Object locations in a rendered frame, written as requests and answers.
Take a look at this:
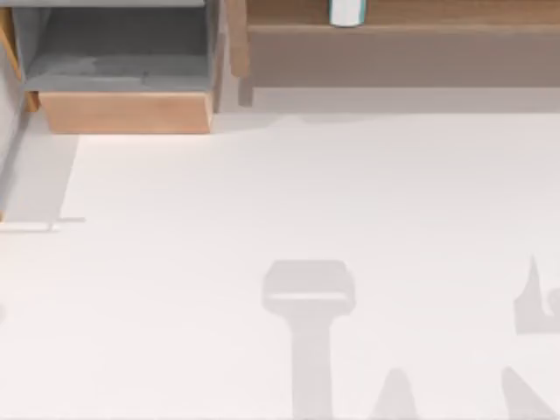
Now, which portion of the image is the pale wooden drawer front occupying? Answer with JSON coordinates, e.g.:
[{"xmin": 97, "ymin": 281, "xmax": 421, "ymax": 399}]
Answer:
[{"xmin": 38, "ymin": 90, "xmax": 214, "ymax": 135}]

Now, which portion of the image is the wooden open shelf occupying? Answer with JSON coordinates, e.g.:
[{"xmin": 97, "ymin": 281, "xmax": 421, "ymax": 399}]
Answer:
[{"xmin": 223, "ymin": 0, "xmax": 560, "ymax": 108}]

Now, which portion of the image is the white and teal can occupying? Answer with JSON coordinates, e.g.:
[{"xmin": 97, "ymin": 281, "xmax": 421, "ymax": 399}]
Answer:
[{"xmin": 328, "ymin": 0, "xmax": 368, "ymax": 29}]

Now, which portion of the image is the pulled-out grey drawer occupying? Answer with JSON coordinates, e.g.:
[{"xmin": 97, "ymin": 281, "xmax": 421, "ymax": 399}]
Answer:
[{"xmin": 9, "ymin": 0, "xmax": 220, "ymax": 94}]

